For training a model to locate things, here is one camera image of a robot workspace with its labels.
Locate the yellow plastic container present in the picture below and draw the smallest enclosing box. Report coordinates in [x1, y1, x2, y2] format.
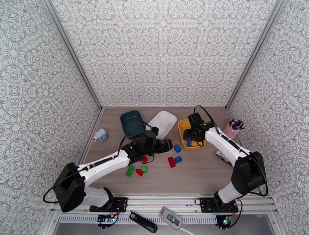
[177, 119, 206, 151]

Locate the white plastic container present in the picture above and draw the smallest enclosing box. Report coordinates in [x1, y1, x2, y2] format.
[146, 111, 177, 138]

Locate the teal plastic container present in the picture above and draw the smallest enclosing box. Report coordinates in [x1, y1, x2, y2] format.
[120, 110, 146, 140]

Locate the striped snack packet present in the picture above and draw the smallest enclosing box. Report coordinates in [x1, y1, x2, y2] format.
[215, 150, 234, 168]

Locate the pink pen cup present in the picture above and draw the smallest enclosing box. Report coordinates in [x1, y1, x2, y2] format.
[222, 120, 241, 140]

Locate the white grey glue bottle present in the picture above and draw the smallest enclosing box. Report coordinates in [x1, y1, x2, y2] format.
[93, 128, 109, 143]

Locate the grey handheld device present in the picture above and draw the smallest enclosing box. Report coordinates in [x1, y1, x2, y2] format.
[159, 206, 183, 230]

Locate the black handheld device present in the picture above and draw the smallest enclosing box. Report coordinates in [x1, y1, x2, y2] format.
[129, 212, 158, 233]

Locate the small circuit board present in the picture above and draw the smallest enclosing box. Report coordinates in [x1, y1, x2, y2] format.
[218, 216, 233, 228]
[97, 214, 115, 225]

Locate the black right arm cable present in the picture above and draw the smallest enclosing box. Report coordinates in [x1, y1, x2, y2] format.
[193, 105, 269, 197]

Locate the aluminium table rail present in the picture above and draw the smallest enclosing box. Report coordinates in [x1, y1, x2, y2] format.
[50, 193, 278, 216]

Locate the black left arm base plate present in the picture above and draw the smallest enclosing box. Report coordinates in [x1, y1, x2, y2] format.
[89, 197, 129, 213]

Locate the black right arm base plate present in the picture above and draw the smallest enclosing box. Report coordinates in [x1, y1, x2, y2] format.
[200, 198, 239, 214]

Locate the aluminium frame post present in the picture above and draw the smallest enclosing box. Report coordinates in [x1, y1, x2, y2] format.
[225, 0, 284, 111]
[41, 0, 104, 111]

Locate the white slotted cable duct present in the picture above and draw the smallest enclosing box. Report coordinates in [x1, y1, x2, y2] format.
[58, 215, 218, 225]

